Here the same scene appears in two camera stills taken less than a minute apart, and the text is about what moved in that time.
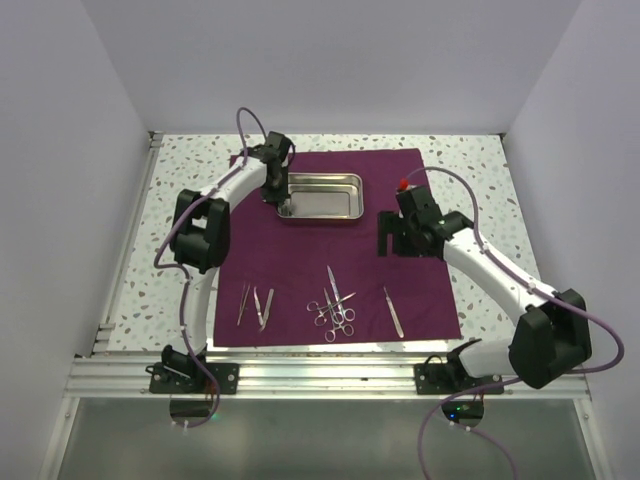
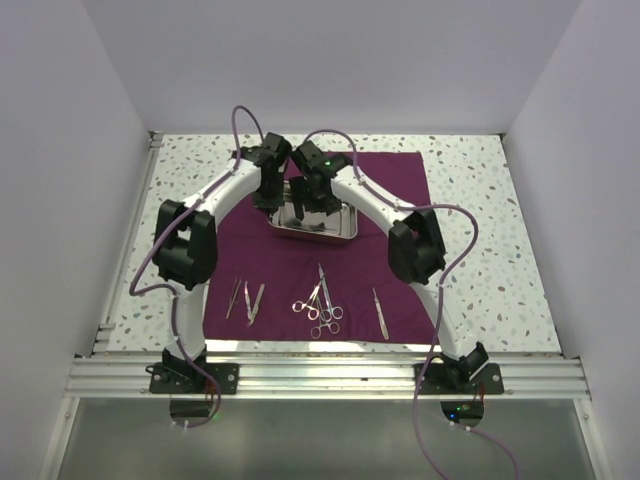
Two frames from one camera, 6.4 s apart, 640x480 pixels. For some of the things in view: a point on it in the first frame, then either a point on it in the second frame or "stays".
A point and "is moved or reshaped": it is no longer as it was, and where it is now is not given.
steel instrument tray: [323, 195] is moved or reshaped
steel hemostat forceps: [313, 306] → [312, 313]
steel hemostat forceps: [347, 329] → [332, 326]
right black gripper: [389, 222] → [299, 187]
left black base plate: [182, 374] stays
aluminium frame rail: [95, 376] stays
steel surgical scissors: [342, 312] → [332, 312]
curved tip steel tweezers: [263, 320] → [251, 313]
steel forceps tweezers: [243, 302] → [233, 297]
